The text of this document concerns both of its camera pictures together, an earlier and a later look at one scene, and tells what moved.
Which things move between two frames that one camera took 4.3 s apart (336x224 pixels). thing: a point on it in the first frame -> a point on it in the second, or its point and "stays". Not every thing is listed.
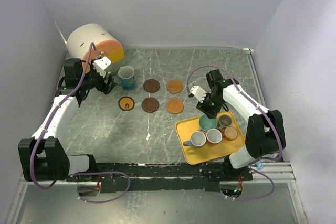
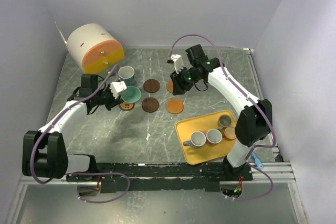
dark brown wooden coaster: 151,85 stays
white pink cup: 213,136 stays
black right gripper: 210,112 -> 179,87
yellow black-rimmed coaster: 126,103 stays
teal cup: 206,123 -> 131,94
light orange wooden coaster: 175,105 stays
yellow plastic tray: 208,151 stays
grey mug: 198,139 stays
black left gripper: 106,88 -> 114,102
